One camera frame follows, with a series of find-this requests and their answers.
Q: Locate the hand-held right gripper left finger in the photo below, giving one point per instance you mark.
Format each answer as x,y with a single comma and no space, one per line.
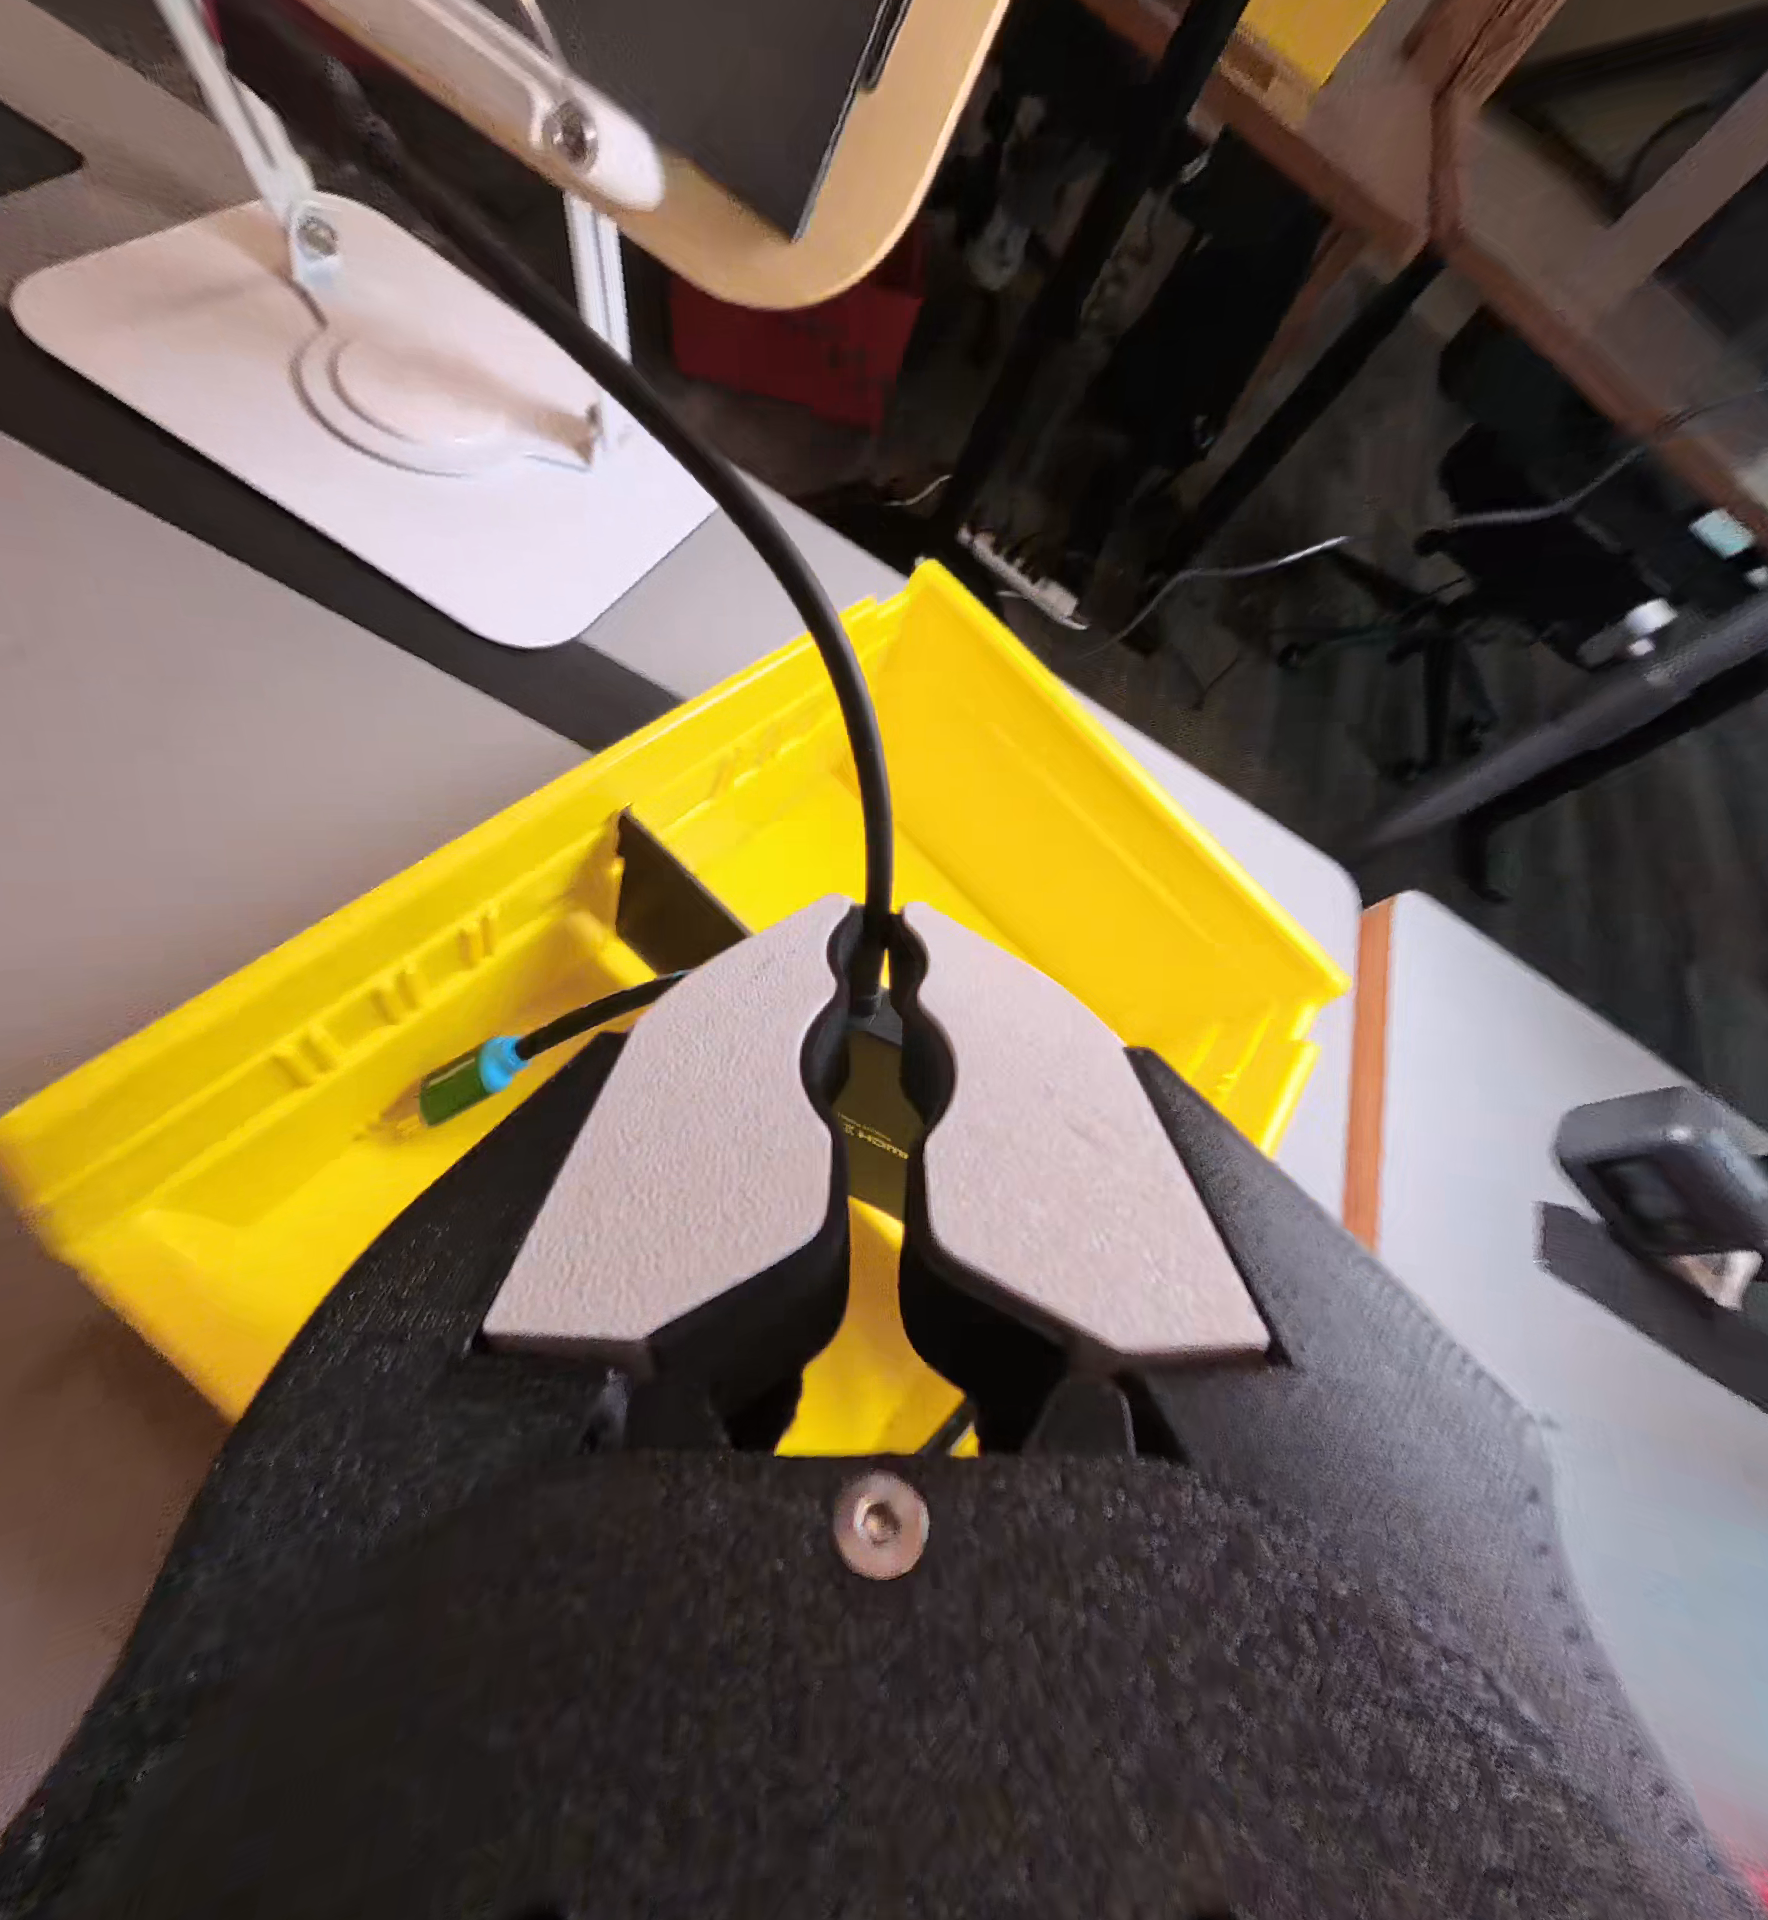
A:
675,1170

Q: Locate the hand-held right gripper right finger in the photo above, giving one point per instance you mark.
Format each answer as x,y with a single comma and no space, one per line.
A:
1094,1185

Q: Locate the yellow plastic bin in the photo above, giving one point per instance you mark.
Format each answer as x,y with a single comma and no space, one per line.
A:
1049,840

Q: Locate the black bin divider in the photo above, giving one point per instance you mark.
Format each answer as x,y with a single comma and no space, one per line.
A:
668,900

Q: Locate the white power strip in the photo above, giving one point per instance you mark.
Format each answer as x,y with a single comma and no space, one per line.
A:
1028,579

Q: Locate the black board on white stand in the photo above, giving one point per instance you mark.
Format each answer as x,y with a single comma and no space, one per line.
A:
449,554

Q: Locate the black office chair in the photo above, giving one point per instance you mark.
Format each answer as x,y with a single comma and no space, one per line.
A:
1514,495

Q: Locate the red crate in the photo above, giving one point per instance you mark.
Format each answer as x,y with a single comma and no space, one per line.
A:
796,361

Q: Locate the wooden desk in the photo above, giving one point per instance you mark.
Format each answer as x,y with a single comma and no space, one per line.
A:
1576,300

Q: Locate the small grey action camera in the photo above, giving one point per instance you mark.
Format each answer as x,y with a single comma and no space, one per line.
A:
1665,1170

